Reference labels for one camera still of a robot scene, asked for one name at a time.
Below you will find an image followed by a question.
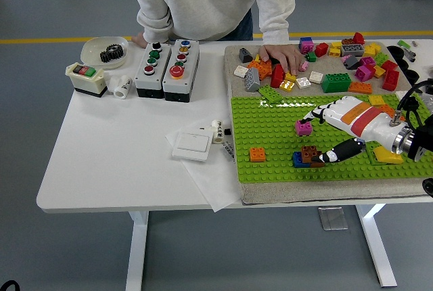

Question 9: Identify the person's right hand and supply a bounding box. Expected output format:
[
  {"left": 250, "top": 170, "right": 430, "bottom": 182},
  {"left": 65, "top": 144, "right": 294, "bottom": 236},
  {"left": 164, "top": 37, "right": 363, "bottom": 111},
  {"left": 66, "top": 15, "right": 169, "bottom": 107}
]
[{"left": 131, "top": 32, "right": 150, "bottom": 49}]

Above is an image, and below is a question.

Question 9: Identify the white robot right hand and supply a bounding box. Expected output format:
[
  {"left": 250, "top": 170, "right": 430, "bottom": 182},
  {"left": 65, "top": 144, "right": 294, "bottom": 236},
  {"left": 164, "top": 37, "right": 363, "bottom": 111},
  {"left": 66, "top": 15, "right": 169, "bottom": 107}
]
[{"left": 300, "top": 95, "right": 406, "bottom": 164}]

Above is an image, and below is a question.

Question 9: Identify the person's left hand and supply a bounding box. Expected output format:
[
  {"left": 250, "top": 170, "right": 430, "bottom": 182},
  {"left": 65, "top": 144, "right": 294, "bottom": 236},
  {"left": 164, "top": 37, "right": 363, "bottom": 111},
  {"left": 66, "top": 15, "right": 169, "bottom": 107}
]
[{"left": 257, "top": 43, "right": 307, "bottom": 76}]

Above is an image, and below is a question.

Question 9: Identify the dark grey sloped brick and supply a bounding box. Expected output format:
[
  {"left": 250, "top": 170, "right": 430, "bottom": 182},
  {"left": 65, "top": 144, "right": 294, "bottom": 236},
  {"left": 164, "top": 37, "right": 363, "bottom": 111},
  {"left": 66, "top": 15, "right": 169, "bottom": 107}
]
[{"left": 238, "top": 47, "right": 253, "bottom": 64}]

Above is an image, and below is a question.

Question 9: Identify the light grey toy brick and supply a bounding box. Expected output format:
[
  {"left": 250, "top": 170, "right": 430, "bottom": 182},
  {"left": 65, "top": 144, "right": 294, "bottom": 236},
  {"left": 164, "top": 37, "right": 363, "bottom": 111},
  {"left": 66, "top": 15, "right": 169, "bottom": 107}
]
[{"left": 244, "top": 67, "right": 262, "bottom": 93}]

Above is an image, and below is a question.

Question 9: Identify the flat green toy brick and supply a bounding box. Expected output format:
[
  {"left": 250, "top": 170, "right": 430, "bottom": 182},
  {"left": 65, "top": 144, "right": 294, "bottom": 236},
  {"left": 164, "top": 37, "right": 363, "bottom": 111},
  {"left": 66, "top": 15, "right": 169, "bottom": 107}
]
[{"left": 257, "top": 85, "right": 285, "bottom": 104}]

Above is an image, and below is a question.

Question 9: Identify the small green studded plate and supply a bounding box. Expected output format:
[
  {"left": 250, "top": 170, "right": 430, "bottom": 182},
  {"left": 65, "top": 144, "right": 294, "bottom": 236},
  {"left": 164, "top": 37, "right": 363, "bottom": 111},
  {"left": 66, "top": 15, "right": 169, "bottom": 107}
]
[{"left": 366, "top": 144, "right": 413, "bottom": 167}]

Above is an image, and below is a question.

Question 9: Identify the large magenta toy brick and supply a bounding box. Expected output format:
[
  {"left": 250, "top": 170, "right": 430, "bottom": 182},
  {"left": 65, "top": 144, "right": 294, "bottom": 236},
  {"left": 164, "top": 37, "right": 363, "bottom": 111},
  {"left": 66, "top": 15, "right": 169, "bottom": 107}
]
[{"left": 354, "top": 64, "right": 375, "bottom": 83}]

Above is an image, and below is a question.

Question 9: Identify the large green toy brick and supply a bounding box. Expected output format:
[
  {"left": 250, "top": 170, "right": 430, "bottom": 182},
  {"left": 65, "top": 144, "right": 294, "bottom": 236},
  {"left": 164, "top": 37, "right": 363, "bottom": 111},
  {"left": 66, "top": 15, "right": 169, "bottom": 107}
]
[{"left": 321, "top": 72, "right": 352, "bottom": 94}]

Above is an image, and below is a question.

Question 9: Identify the tall red toy brick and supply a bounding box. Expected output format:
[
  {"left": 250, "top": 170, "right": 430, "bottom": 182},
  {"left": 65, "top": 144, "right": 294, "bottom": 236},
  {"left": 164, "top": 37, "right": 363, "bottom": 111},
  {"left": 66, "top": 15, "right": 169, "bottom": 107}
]
[{"left": 382, "top": 70, "right": 401, "bottom": 92}]

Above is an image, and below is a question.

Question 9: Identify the yellow sloped toy brick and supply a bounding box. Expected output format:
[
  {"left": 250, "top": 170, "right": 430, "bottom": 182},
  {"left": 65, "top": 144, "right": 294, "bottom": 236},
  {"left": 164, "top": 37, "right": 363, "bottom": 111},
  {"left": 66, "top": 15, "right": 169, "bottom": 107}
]
[{"left": 372, "top": 145, "right": 404, "bottom": 165}]

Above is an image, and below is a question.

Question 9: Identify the dark grey toy brick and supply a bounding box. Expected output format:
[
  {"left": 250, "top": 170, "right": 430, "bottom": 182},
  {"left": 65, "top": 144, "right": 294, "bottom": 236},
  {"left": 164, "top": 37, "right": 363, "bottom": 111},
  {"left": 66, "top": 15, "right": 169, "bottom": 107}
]
[{"left": 343, "top": 54, "right": 361, "bottom": 70}]

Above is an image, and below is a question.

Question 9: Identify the lime green toy brick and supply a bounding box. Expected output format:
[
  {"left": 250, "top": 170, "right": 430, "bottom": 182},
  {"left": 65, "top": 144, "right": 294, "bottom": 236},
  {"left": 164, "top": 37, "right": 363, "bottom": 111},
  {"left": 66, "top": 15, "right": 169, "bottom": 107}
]
[{"left": 373, "top": 51, "right": 390, "bottom": 67}]

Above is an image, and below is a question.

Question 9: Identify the green studded baseplate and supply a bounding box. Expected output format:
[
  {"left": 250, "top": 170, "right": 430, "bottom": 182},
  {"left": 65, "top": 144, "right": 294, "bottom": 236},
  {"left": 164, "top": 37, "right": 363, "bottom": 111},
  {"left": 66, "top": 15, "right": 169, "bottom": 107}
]
[{"left": 229, "top": 93, "right": 428, "bottom": 185}]

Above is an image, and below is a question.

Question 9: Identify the long grey toy brick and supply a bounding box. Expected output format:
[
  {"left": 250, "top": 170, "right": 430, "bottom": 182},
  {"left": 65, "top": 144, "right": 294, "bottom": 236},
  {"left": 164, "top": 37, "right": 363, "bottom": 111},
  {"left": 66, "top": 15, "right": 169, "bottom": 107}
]
[{"left": 340, "top": 44, "right": 366, "bottom": 58}]

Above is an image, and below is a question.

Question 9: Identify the black metal gear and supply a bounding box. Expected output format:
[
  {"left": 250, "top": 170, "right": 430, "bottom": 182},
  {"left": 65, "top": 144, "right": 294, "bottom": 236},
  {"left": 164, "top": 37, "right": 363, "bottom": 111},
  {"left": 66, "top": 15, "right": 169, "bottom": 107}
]
[{"left": 99, "top": 43, "right": 124, "bottom": 65}]

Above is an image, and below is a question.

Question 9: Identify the grey four-button control box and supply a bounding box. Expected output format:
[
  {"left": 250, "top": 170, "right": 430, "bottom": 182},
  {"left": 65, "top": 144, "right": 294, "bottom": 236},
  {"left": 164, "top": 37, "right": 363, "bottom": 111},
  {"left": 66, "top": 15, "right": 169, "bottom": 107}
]
[{"left": 134, "top": 41, "right": 173, "bottom": 99}]

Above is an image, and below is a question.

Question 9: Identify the white plastic bowl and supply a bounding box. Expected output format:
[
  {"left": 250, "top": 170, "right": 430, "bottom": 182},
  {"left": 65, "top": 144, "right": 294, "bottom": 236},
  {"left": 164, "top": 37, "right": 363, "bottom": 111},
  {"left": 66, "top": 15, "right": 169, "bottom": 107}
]
[{"left": 80, "top": 36, "right": 130, "bottom": 70}]

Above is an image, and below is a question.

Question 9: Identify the white pipe tee fitting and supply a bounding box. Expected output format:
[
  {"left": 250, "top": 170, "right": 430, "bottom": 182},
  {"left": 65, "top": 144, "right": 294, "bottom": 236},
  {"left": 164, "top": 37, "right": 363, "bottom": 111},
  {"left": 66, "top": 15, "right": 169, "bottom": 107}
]
[{"left": 105, "top": 74, "right": 133, "bottom": 99}]

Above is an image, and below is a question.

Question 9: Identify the grey emergency-stop control box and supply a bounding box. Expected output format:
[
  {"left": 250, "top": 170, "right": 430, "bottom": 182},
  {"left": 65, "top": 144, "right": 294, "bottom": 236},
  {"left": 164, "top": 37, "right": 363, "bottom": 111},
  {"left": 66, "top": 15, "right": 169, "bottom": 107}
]
[{"left": 162, "top": 39, "right": 200, "bottom": 104}]

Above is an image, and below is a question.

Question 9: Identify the person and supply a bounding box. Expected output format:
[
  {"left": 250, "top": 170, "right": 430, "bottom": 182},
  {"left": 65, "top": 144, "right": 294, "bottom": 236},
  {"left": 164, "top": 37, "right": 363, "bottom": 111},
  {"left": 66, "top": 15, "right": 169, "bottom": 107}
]
[{"left": 118, "top": 0, "right": 295, "bottom": 42}]

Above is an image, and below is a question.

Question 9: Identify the small labelled white fitting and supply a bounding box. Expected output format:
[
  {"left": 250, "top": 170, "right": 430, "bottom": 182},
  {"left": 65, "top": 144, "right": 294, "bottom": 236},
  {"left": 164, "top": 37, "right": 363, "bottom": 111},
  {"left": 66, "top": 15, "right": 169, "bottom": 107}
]
[{"left": 210, "top": 120, "right": 227, "bottom": 146}]

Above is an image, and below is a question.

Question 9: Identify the metal floor plate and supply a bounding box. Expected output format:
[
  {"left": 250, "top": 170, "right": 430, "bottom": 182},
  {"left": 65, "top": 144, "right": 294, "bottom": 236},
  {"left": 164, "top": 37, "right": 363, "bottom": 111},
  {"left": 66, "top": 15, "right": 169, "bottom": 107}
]
[{"left": 317, "top": 206, "right": 349, "bottom": 231}]

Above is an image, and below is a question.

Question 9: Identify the white printed label strip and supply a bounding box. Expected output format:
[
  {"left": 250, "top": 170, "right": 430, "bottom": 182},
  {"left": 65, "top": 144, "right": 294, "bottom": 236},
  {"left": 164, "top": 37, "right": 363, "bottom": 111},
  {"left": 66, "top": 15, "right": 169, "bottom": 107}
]
[{"left": 220, "top": 141, "right": 237, "bottom": 162}]

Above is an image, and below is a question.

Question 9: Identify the white table leg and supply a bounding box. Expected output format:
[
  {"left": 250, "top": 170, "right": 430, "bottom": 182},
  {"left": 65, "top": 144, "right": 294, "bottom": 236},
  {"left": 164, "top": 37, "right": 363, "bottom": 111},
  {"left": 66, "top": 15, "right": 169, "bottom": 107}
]
[
  {"left": 124, "top": 211, "right": 150, "bottom": 291},
  {"left": 355, "top": 204, "right": 398, "bottom": 288}
]

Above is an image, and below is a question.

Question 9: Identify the white paper sheet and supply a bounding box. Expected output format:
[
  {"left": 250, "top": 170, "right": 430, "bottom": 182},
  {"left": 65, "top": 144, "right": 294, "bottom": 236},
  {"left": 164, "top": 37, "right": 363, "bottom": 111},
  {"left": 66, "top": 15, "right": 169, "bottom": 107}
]
[{"left": 164, "top": 120, "right": 242, "bottom": 213}]

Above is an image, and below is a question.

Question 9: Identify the cream red-green switch box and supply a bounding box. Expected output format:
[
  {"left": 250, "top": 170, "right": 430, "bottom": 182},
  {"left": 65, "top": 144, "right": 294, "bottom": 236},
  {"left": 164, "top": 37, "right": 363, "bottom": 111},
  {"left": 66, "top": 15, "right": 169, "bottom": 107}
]
[{"left": 64, "top": 62, "right": 108, "bottom": 99}]

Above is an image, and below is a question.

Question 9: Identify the white wall switch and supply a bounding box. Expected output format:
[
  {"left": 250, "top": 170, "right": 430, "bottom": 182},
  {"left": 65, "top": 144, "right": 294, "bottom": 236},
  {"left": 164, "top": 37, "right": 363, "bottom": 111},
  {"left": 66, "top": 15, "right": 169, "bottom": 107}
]
[{"left": 171, "top": 129, "right": 212, "bottom": 162}]

